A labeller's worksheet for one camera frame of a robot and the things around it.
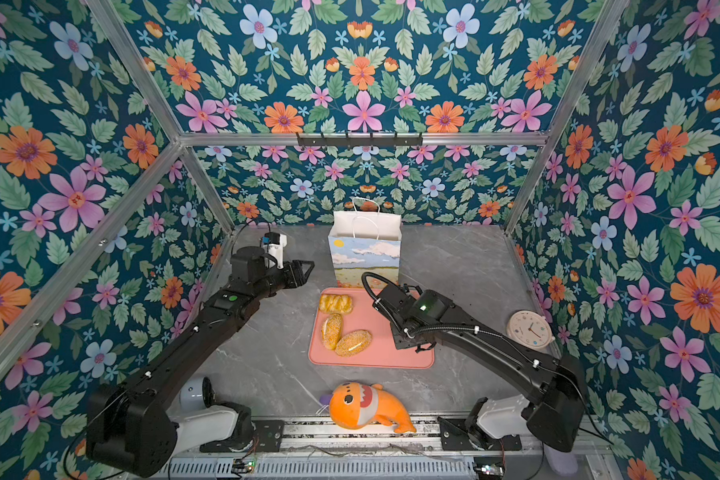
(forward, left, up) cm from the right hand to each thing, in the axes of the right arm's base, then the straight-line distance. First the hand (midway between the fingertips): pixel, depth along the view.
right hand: (406, 335), depth 76 cm
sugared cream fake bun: (+2, +15, -9) cm, 17 cm away
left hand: (+17, +25, +12) cm, 32 cm away
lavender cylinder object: (-26, -36, -12) cm, 46 cm away
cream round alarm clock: (+8, -39, -12) cm, 42 cm away
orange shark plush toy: (-15, +13, -6) cm, 21 cm away
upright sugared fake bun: (+6, +22, -10) cm, 25 cm away
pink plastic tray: (0, +7, -12) cm, 14 cm away
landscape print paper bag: (+23, +11, +11) cm, 28 cm away
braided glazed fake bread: (+15, +21, -10) cm, 28 cm away
